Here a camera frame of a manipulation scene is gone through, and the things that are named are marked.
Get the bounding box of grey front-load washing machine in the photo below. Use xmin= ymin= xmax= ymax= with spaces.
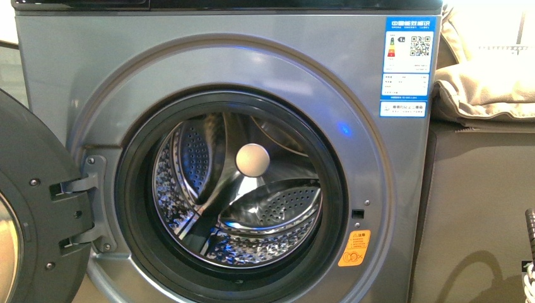
xmin=12 ymin=1 xmax=443 ymax=302

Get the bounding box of washing machine door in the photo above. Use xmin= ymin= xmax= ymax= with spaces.
xmin=1 ymin=92 xmax=93 ymax=302

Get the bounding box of white drum centre cap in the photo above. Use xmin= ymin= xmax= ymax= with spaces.
xmin=235 ymin=143 xmax=270 ymax=177

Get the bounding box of orange warning sticker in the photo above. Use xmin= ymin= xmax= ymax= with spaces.
xmin=338 ymin=230 xmax=371 ymax=267

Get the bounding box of blue energy label sticker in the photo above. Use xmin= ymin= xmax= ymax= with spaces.
xmin=379 ymin=16 xmax=437 ymax=118

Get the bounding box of beige cushion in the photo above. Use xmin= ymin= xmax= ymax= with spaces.
xmin=431 ymin=1 xmax=534 ymax=129

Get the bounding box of white woven laundry basket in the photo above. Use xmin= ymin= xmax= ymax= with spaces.
xmin=522 ymin=262 xmax=534 ymax=303

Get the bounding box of dark wrapped basket handle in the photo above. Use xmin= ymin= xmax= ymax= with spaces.
xmin=525 ymin=208 xmax=535 ymax=262

